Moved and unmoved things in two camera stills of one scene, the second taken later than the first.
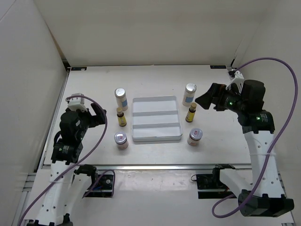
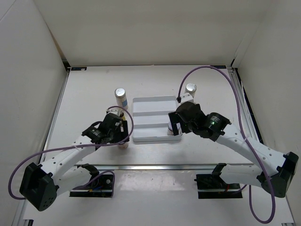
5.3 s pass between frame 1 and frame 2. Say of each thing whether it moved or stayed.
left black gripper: moved
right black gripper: moved
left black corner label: stayed
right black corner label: stayed
